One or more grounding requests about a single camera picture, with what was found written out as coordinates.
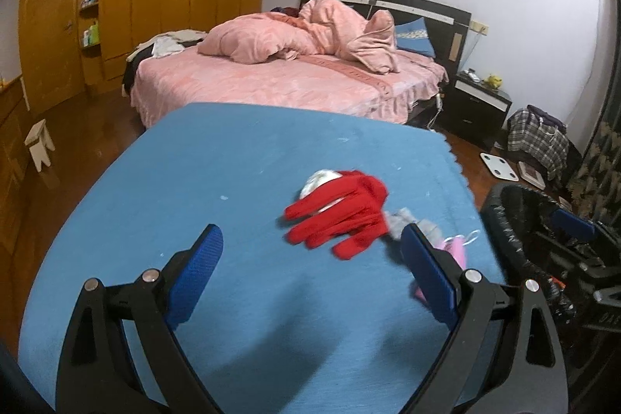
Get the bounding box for red glove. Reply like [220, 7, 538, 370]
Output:
[284, 170, 391, 260]

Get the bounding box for white bathroom scale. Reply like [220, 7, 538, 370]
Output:
[479, 151, 517, 182]

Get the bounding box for patterned dark curtain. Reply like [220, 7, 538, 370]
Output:
[565, 113, 621, 225]

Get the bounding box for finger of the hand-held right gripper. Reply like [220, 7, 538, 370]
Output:
[558, 263, 621, 332]
[531, 207, 621, 269]

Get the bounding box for bed with pink sheet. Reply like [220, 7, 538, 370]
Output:
[128, 43, 449, 128]

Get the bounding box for small white stool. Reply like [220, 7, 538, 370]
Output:
[24, 120, 56, 172]

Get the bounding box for white garment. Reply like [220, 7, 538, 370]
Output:
[152, 36, 185, 57]

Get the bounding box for blue pillow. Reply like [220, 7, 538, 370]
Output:
[394, 17, 436, 57]

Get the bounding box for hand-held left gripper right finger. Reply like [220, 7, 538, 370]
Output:
[400, 223, 569, 414]

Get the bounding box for black bin with liner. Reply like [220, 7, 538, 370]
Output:
[480, 182, 621, 376]

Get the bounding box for wooden desk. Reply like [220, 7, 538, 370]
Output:
[0, 74, 30, 221]

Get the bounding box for black and white nightstand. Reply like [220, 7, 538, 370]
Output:
[444, 72, 512, 150]

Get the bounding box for pile of dark clothes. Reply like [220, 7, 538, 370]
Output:
[121, 30, 209, 97]

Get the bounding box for blue felt table cover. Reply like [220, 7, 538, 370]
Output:
[17, 102, 505, 414]

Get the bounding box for pink duvet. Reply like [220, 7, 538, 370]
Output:
[196, 0, 402, 75]

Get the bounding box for flat framed board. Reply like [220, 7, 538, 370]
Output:
[517, 162, 546, 188]

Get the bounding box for pink fuzzy cloth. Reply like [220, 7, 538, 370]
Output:
[412, 230, 481, 303]

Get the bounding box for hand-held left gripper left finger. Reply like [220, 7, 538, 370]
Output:
[56, 224, 225, 414]

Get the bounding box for dark wooden headboard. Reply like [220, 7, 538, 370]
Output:
[302, 0, 474, 78]

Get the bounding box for plaid bag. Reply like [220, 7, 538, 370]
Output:
[505, 104, 571, 179]

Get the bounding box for grey sock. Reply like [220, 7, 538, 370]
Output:
[385, 209, 442, 245]

